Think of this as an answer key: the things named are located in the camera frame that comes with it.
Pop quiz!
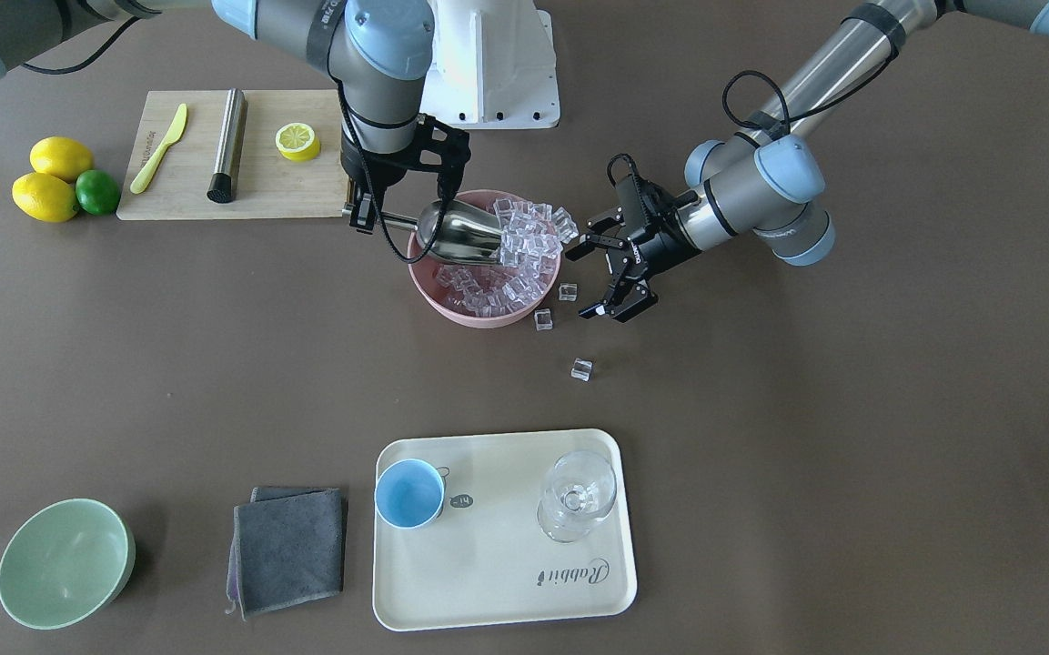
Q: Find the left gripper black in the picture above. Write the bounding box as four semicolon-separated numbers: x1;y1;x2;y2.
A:
564;175;701;323

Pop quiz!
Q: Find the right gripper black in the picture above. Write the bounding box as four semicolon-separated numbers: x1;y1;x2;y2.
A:
342;115;471;235

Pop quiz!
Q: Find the metal ice scoop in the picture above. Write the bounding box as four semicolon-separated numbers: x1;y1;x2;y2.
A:
378;199;504;266

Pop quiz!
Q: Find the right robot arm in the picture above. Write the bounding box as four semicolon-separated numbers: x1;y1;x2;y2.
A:
0;1;470;233

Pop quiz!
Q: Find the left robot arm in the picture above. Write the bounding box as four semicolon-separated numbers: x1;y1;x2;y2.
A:
566;1;1049;322

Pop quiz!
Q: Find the pink bowl of ice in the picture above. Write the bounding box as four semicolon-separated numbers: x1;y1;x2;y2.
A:
409;189;570;330

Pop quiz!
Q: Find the blue plastic cup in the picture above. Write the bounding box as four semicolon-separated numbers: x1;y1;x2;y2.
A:
374;458;449;529

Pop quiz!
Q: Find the half lemon slice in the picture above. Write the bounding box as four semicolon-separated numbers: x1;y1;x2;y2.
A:
275;123;321;162

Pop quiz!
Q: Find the steel muddler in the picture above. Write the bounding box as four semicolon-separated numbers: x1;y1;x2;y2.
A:
207;88;248;204

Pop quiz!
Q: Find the clear wine glass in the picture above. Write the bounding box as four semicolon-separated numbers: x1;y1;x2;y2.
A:
537;450;617;543

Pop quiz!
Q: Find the yellow plastic knife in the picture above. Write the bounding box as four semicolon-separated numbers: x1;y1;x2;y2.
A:
129;103;188;195

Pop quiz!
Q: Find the green lime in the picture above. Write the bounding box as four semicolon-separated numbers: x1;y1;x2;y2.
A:
74;169;122;216

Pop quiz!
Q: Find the yellow lemon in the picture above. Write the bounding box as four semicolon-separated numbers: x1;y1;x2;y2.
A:
10;173;80;223
28;136;95;183

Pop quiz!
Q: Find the cream serving tray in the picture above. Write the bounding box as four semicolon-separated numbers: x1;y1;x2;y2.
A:
373;428;638;631

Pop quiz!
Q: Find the green bowl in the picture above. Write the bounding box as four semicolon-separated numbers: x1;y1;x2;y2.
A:
0;499;135;630

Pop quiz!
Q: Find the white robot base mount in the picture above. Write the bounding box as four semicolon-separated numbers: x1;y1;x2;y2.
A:
420;1;561;130

